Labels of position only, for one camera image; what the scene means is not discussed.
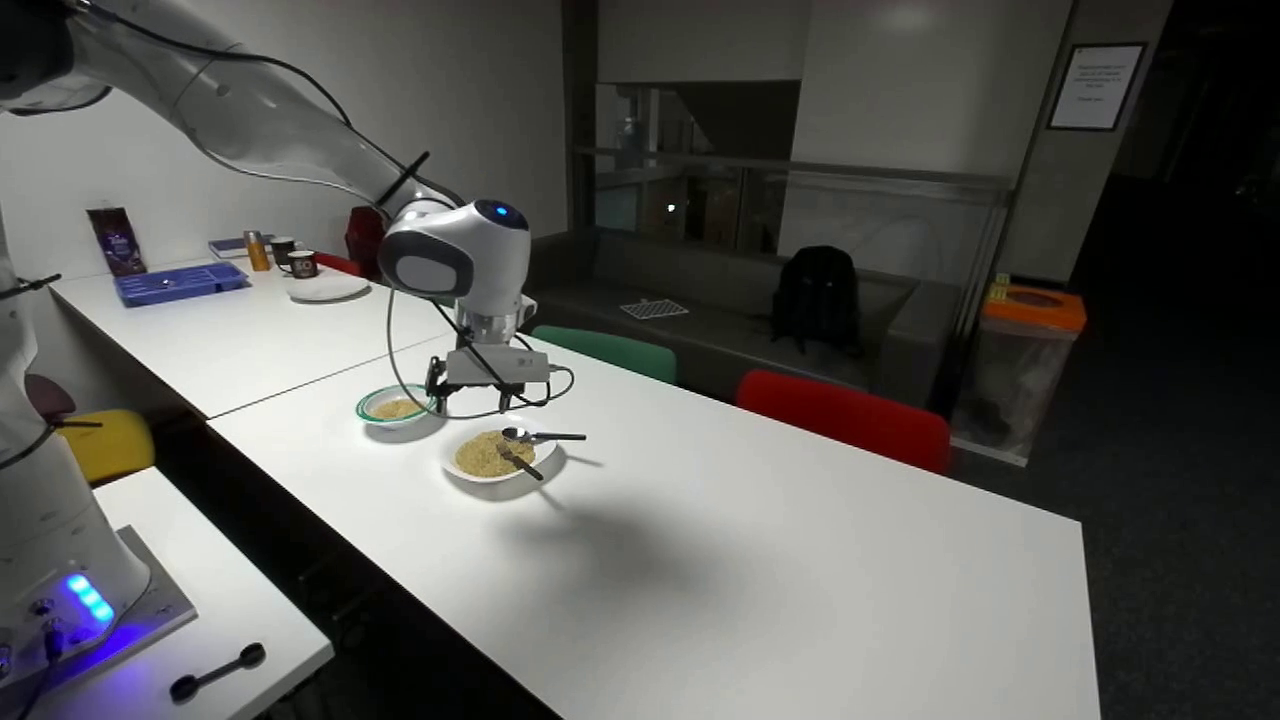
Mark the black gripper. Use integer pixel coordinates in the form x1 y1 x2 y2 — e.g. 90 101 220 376
425 337 552 411

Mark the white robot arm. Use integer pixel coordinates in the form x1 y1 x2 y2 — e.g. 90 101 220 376
0 0 552 409

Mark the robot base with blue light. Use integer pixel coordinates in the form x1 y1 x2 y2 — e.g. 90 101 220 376
0 266 193 704

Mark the white oval bowl with grains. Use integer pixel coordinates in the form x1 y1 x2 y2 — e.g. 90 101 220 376
445 429 563 483

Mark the green rimmed round bowl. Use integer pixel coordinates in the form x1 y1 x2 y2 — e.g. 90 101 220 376
357 385 431 429

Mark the metal spoon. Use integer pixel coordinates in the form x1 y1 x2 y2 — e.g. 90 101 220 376
501 429 590 444

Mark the green chair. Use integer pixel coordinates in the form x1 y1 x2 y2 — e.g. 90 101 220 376
532 324 678 385

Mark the paper on sofa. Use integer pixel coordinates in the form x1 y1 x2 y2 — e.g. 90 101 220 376
622 300 692 322

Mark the dark red armchair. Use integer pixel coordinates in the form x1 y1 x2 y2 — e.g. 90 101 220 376
321 210 386 281

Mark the white plate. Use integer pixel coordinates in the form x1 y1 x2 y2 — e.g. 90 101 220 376
283 272 372 305

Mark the dark grey sofa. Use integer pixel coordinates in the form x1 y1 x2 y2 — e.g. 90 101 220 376
528 231 962 409

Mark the black backpack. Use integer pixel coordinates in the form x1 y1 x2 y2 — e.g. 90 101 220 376
774 245 860 353

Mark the blue box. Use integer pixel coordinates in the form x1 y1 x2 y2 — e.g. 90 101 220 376
115 262 247 309

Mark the red chair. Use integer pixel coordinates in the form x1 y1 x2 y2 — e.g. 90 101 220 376
733 368 954 472

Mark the yellow stool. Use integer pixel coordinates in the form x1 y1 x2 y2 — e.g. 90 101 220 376
62 409 158 483

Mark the black dumbbell shaped tool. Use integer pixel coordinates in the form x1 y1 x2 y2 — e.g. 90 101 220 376
168 645 269 704

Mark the orange lidded bin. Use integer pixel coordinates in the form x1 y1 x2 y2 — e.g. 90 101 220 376
954 278 1087 470

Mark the framed wall notice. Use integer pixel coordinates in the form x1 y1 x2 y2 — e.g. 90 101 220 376
1048 43 1146 133

